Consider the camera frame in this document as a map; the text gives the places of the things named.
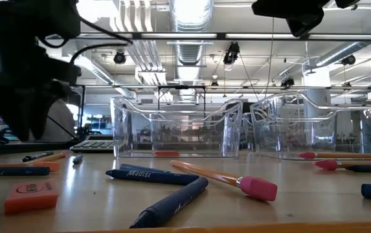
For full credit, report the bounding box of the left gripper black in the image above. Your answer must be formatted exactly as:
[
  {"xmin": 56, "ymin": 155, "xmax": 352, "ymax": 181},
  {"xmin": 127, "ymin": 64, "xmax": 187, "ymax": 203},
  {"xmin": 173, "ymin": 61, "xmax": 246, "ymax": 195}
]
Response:
[{"xmin": 0, "ymin": 0, "xmax": 83, "ymax": 142}]

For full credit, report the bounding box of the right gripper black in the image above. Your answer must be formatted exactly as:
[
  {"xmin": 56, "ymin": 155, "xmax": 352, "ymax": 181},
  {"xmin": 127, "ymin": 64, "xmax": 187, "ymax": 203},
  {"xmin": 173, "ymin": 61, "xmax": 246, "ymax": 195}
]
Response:
[{"xmin": 251, "ymin": 0, "xmax": 330, "ymax": 38}]

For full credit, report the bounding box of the black pen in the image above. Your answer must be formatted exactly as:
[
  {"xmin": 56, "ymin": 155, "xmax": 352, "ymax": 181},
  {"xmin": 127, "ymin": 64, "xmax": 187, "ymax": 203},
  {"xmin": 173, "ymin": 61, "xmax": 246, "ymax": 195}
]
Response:
[{"xmin": 21, "ymin": 151, "xmax": 55, "ymax": 163}]

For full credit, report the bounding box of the red eraser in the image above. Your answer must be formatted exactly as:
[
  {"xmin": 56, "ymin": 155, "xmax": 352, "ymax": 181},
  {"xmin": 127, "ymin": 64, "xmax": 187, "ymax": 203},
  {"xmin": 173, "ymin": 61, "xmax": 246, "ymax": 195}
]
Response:
[{"xmin": 153, "ymin": 150, "xmax": 181, "ymax": 157}]

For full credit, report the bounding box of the grey desk calculator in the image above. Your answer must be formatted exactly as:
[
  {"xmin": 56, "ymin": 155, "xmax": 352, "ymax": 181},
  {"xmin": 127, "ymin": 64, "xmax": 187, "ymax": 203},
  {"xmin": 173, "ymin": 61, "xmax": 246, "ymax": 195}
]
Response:
[{"xmin": 69, "ymin": 133, "xmax": 115, "ymax": 154}]

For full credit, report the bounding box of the black ceiling spotlight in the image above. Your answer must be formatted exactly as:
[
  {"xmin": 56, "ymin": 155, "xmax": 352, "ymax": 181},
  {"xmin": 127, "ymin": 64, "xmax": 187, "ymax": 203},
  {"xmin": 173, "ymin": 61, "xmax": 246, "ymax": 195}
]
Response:
[
  {"xmin": 113, "ymin": 50, "xmax": 127, "ymax": 65},
  {"xmin": 341, "ymin": 54, "xmax": 357, "ymax": 67},
  {"xmin": 280, "ymin": 76, "xmax": 295, "ymax": 89}
]

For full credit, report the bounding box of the orange-red eraser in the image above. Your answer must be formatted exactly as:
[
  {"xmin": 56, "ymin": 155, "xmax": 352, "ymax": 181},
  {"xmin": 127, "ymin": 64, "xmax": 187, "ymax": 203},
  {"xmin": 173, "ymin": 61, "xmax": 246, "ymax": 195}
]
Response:
[{"xmin": 3, "ymin": 179, "xmax": 59, "ymax": 216}]

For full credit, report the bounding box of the long horizontal ceiling beam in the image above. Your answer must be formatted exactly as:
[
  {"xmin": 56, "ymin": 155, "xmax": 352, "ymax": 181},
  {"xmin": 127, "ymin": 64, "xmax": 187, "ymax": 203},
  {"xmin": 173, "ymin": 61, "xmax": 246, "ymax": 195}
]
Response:
[{"xmin": 74, "ymin": 84, "xmax": 371, "ymax": 91}]

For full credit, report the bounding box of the white building column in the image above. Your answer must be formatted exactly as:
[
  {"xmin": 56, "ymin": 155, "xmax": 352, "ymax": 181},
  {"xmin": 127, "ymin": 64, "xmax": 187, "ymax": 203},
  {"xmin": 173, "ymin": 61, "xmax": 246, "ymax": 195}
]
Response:
[{"xmin": 301, "ymin": 61, "xmax": 332, "ymax": 153}]

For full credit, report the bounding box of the black crossbar with lights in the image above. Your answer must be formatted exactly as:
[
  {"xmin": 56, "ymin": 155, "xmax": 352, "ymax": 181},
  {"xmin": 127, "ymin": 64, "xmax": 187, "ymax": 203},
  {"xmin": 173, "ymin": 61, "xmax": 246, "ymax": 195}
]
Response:
[{"xmin": 47, "ymin": 31, "xmax": 371, "ymax": 42}]

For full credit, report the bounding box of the black overhead camera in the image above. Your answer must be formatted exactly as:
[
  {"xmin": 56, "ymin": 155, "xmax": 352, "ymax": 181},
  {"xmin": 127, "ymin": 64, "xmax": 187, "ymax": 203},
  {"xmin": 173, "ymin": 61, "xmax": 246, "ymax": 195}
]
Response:
[{"xmin": 222, "ymin": 41, "xmax": 241, "ymax": 66}]

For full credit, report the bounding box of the silver ventilation duct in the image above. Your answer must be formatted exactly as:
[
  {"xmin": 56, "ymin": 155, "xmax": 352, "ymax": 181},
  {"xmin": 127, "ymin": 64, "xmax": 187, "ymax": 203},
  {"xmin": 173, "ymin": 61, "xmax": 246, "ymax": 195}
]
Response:
[{"xmin": 168, "ymin": 0, "xmax": 214, "ymax": 102}]

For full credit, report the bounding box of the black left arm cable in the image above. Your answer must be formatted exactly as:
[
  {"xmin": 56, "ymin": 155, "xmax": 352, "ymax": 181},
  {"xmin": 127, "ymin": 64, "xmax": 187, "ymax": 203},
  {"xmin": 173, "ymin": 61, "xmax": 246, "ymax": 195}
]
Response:
[{"xmin": 38, "ymin": 14, "xmax": 133, "ymax": 64}]

